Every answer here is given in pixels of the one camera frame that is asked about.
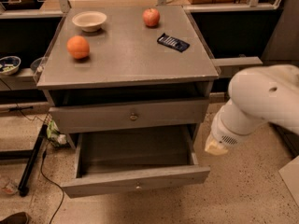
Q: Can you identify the grey drawer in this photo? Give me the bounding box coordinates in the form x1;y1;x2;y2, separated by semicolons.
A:
63;125;210;198
50;98;208;133

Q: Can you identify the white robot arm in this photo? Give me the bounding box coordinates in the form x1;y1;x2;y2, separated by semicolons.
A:
205;64;299;155

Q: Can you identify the grey drawer cabinet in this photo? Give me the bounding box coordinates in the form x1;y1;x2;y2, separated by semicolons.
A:
36;5;220;151

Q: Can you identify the grey top drawer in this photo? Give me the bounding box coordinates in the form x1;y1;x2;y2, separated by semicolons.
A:
50;98;208;133

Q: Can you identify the grey side shelf beam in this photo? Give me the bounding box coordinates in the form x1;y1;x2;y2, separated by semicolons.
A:
212;57;263;77

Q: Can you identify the dark blue snack packet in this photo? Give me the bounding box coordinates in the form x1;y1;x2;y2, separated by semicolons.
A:
157;34;190;52

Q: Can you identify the red apple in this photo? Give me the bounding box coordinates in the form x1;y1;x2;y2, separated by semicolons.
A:
142;8;160;27

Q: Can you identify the green white plastic bag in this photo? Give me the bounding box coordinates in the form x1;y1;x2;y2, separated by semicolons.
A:
47;120;67;147

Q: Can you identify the orange fruit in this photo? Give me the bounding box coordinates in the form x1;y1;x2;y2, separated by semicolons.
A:
66;35;90;59

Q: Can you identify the beige bowl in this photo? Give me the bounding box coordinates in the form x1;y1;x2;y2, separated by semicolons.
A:
72;11;107;33

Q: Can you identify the black metal stand leg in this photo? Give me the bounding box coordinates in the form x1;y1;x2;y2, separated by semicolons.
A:
18;124;47;197

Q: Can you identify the clear plastic container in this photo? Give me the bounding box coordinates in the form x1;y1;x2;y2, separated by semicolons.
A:
30;57;48;82

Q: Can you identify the brown shoe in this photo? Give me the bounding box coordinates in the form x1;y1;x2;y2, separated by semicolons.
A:
0;212;30;224

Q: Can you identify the blue white patterned bowl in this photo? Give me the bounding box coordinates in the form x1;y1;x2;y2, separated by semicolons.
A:
0;56;21;76

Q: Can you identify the black floor cable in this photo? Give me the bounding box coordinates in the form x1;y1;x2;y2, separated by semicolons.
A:
39;149;65;224

